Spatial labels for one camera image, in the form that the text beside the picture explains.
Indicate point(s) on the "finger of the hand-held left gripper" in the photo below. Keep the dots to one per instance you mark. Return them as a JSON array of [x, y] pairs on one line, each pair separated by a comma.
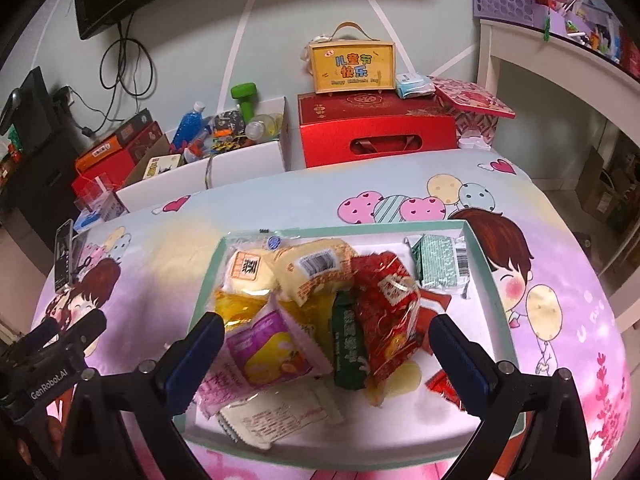
[[80, 329], [30, 336]]

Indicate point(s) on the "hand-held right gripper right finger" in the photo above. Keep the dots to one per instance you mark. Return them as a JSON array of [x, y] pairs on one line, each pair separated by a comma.
[[457, 365]]

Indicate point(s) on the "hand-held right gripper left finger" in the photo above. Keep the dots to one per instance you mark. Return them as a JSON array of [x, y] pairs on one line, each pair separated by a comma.
[[197, 355]]

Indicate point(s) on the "yellow snack packet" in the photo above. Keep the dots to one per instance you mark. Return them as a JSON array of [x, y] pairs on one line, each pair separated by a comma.
[[240, 310]]

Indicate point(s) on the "red white-striped snack packet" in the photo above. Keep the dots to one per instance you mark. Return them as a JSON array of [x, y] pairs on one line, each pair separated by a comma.
[[435, 302]]

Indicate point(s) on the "pink purple snack packet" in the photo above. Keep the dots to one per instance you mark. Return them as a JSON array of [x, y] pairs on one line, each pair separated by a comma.
[[265, 350]]

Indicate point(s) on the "teal cardboard tray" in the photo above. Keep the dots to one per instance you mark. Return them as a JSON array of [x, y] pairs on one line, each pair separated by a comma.
[[480, 300]]

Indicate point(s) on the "red transparent snack packet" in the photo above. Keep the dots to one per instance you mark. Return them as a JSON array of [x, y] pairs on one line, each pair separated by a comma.
[[390, 310]]

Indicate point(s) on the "white clear pastry packet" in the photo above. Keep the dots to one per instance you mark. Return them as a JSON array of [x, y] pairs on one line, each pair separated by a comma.
[[270, 417]]

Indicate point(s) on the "clear black-label bread packet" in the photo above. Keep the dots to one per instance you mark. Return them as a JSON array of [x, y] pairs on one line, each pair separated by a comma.
[[250, 270]]

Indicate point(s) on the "pale teal snack packet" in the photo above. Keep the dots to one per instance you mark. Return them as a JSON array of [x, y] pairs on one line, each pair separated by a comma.
[[442, 260]]

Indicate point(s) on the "dark green snack packet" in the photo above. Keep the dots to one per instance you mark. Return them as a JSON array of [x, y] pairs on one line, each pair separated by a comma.
[[347, 345]]

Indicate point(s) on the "cream bread packet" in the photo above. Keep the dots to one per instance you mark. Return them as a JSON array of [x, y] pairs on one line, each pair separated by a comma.
[[310, 270]]

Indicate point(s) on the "black smartphone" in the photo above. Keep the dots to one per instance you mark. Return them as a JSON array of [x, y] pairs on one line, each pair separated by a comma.
[[64, 255]]

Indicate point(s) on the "printed cartoon blanket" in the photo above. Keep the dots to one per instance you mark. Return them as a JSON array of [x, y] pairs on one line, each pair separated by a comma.
[[550, 335]]

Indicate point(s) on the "blue white small box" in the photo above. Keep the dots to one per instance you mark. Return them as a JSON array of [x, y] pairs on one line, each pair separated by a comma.
[[92, 220]]

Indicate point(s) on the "clear plastic container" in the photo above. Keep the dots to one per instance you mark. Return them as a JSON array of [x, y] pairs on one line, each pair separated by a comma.
[[92, 195]]

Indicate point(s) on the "black cabinet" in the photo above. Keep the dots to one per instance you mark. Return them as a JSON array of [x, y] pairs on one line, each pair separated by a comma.
[[25, 190]]

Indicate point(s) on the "small yellow card box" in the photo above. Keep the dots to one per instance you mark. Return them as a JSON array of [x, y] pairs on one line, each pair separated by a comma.
[[160, 165]]

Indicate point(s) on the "orange box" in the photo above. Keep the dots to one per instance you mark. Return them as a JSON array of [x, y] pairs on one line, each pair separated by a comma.
[[107, 142]]

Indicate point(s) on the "white cardboard box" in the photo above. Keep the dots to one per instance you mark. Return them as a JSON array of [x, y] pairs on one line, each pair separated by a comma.
[[240, 167]]

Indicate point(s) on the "brown cardboard box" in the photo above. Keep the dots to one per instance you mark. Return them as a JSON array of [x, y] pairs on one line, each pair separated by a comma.
[[600, 190]]

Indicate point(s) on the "blue bottle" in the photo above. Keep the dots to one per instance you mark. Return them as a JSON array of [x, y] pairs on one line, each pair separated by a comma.
[[189, 127]]

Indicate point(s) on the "dark patterned toy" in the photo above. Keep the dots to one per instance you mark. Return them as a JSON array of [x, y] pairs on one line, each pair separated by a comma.
[[229, 122]]

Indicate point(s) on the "black power plug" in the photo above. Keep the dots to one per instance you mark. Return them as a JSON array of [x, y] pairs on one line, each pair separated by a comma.
[[62, 94]]

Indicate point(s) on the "clear plastic bottle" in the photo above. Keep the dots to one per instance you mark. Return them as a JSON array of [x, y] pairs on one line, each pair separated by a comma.
[[262, 127]]

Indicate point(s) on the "black device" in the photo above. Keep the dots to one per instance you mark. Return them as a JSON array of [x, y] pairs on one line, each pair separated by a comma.
[[25, 95]]

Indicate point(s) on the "large red gift box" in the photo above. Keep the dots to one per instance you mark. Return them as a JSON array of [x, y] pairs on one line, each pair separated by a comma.
[[377, 130]]

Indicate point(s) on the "green dumbbell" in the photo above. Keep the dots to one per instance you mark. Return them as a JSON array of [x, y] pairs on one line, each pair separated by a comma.
[[243, 96]]

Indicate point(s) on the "pink patterned box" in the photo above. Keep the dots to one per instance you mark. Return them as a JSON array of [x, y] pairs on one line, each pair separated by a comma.
[[472, 97]]

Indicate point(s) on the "blue tissue pack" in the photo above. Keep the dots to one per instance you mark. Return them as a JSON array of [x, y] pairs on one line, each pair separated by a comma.
[[414, 85]]

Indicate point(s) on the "white desk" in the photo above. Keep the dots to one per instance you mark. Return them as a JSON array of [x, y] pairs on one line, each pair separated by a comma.
[[550, 60]]

